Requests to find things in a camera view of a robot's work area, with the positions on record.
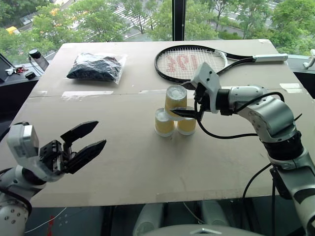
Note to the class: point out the yellow paper cup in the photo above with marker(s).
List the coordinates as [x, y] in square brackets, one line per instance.
[163, 124]
[175, 97]
[186, 126]

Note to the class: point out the clear tape strip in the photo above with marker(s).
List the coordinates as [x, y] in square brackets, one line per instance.
[291, 88]

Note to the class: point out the black window frame post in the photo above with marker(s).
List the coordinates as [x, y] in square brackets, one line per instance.
[178, 19]

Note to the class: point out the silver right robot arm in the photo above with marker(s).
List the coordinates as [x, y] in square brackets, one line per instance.
[278, 115]

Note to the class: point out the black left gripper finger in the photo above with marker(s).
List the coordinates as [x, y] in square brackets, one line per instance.
[86, 153]
[81, 129]

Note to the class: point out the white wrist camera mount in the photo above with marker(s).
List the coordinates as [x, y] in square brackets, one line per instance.
[23, 145]
[206, 76]

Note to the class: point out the black cylindrical device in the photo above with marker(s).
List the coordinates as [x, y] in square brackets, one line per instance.
[34, 53]

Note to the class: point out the grey rounded robot shape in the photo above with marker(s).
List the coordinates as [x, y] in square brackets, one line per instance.
[147, 217]

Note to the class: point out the white plastic object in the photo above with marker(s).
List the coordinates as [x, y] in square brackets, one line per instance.
[310, 60]

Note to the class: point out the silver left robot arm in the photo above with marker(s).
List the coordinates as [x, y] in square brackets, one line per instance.
[12, 217]

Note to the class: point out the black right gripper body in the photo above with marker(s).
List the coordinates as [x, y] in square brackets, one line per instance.
[203, 98]

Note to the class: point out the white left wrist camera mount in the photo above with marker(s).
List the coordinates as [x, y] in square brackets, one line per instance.
[23, 145]

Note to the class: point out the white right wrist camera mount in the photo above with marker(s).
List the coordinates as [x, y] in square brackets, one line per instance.
[206, 76]

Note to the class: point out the clear bag of black items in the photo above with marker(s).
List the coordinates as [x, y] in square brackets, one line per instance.
[94, 67]

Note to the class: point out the grey robot torso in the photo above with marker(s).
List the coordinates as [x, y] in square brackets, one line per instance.
[201, 232]

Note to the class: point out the small red white clutter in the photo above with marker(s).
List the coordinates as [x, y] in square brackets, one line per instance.
[17, 70]

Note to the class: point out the black white tennis racket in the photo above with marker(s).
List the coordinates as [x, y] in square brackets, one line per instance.
[221, 55]

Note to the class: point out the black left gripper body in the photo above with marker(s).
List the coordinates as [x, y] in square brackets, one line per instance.
[53, 157]

